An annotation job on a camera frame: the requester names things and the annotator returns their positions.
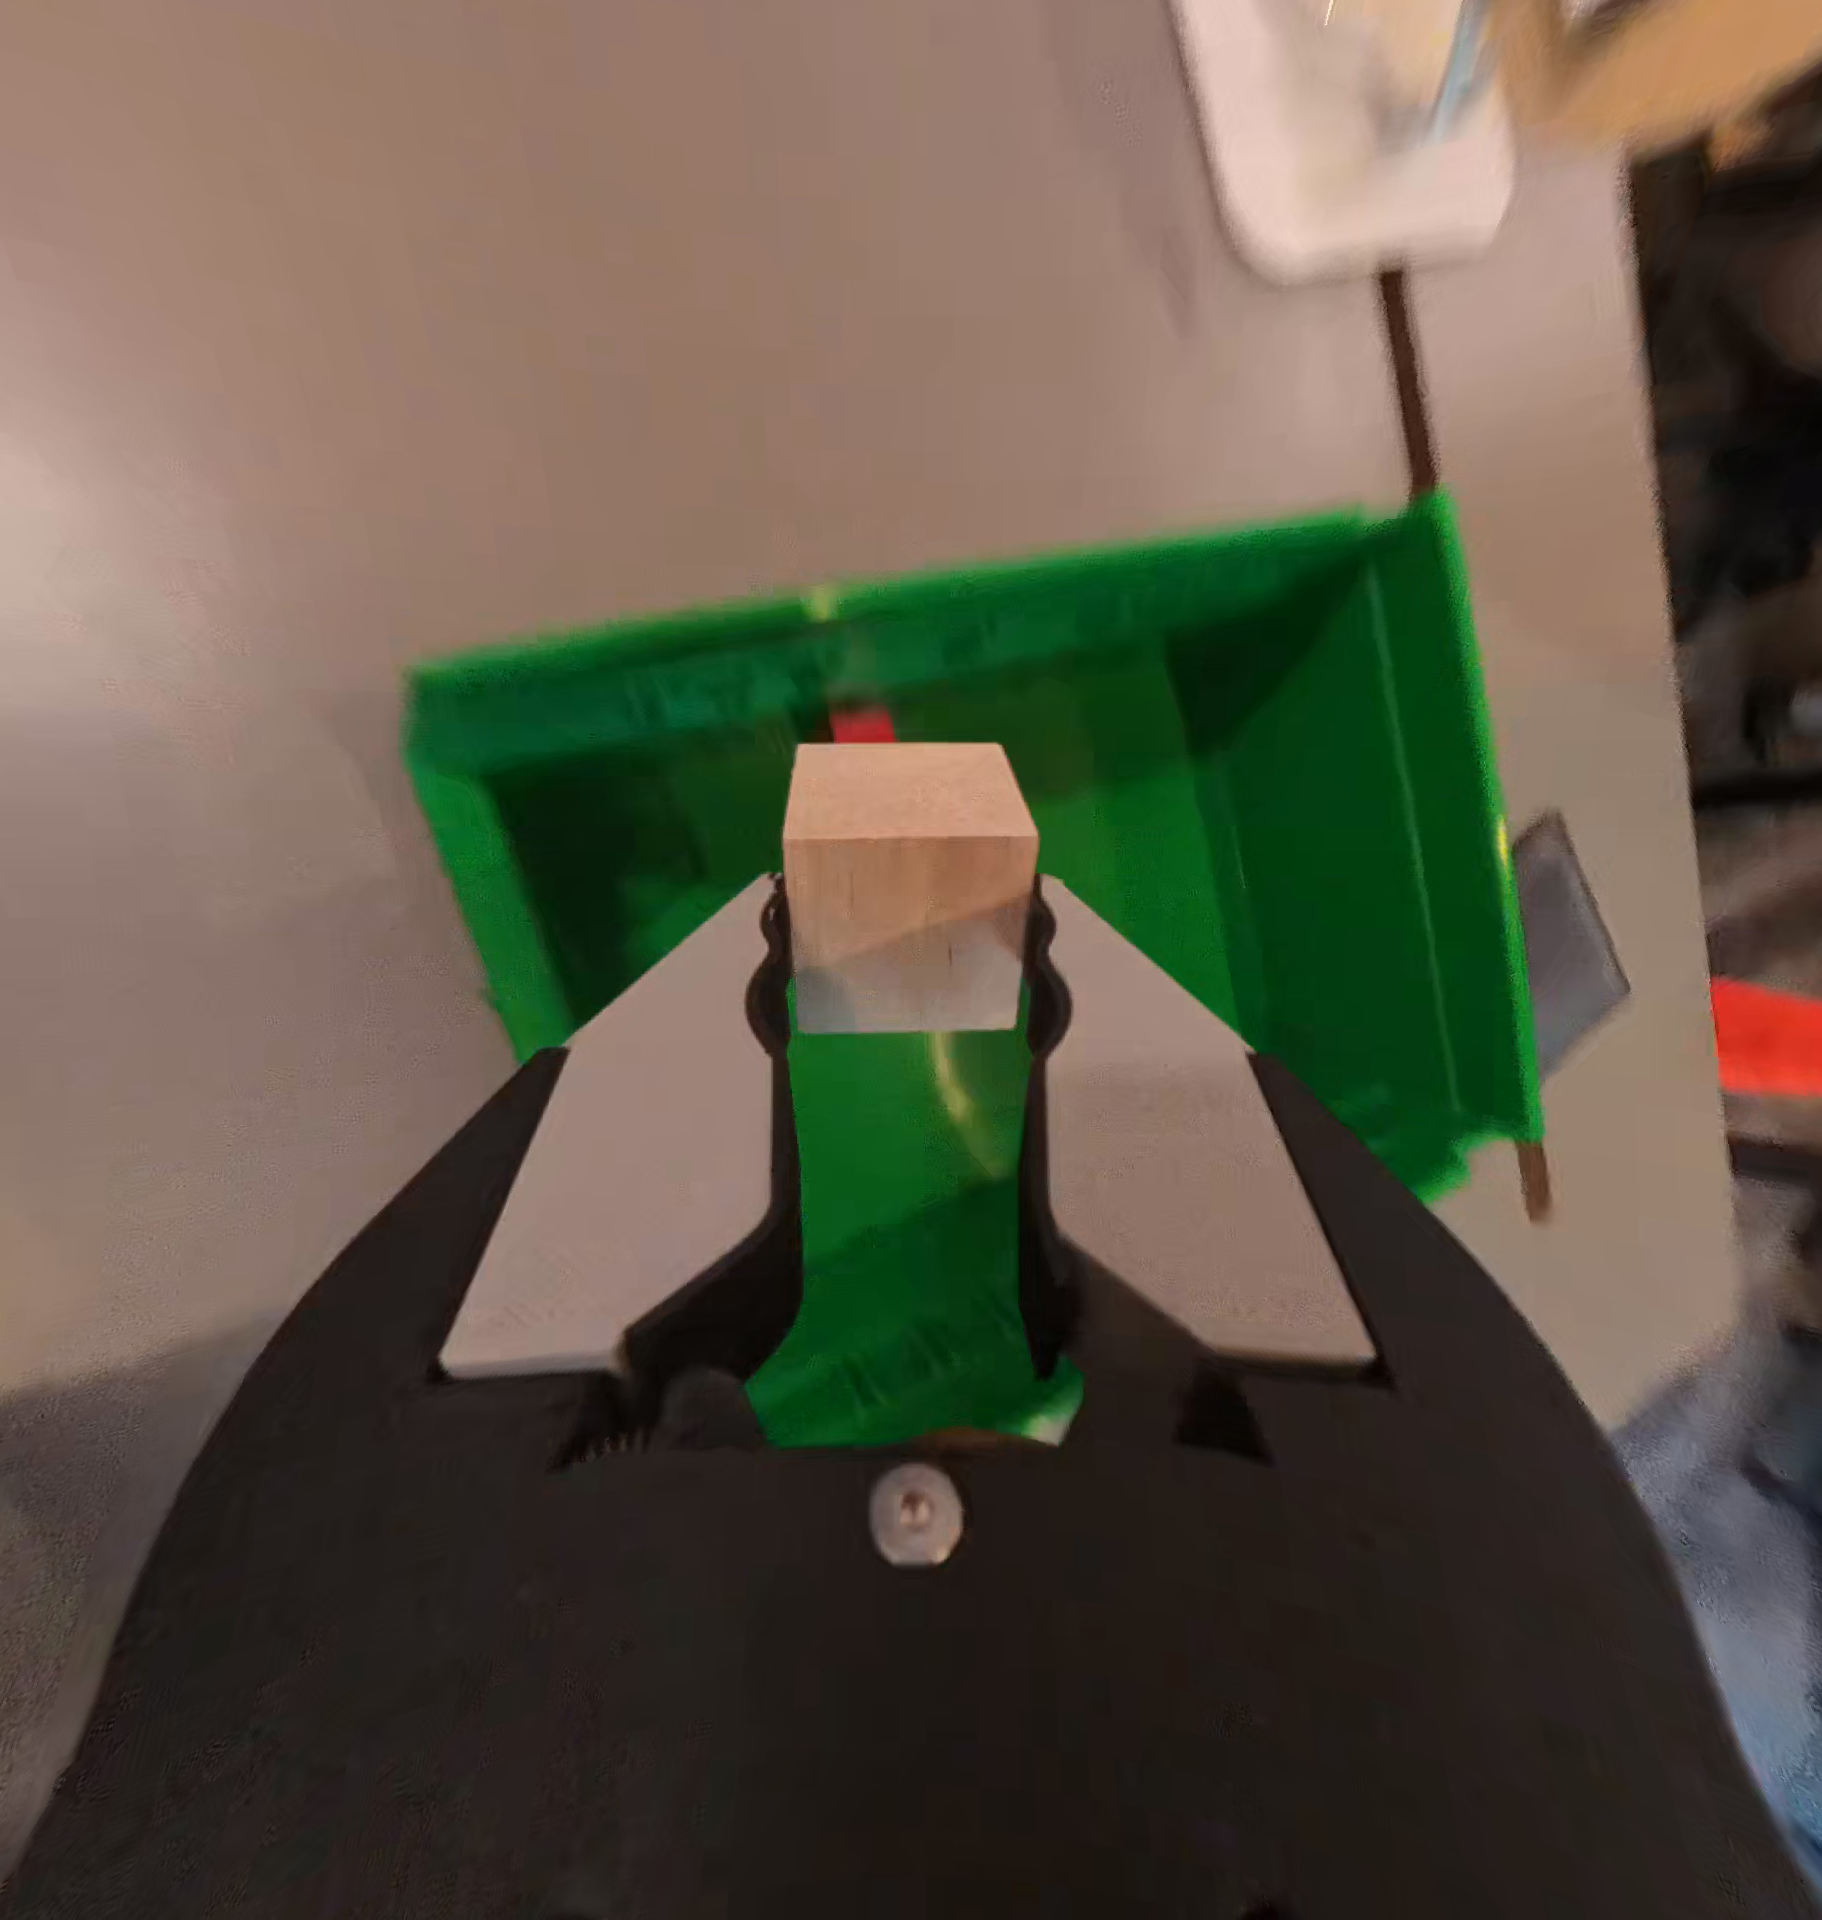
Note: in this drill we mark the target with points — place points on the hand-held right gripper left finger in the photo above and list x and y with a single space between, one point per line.
614 1202

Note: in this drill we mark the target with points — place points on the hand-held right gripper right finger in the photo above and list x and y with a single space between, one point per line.
1193 1202

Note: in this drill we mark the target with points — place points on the green plastic bin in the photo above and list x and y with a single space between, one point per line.
1302 823

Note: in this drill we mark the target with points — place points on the medium natural wooden cube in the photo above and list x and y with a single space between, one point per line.
912 901

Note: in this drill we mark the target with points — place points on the red wooden cube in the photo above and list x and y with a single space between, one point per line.
862 727

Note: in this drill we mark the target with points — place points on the orange traffic cone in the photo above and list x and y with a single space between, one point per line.
1787 1037

